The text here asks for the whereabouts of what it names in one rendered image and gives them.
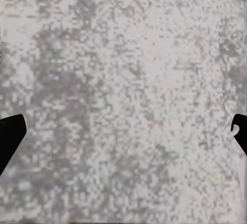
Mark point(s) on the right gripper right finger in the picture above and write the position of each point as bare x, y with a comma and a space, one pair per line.
238, 129

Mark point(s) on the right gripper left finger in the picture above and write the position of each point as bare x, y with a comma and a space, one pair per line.
12, 131

